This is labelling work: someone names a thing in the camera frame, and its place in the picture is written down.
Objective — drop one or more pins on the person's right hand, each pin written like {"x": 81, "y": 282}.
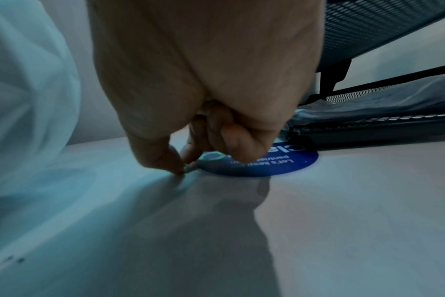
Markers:
{"x": 208, "y": 58}

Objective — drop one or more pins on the white faceted cup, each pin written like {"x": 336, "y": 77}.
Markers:
{"x": 24, "y": 101}

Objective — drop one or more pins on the black mesh paper tray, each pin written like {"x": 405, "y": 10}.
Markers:
{"x": 373, "y": 34}

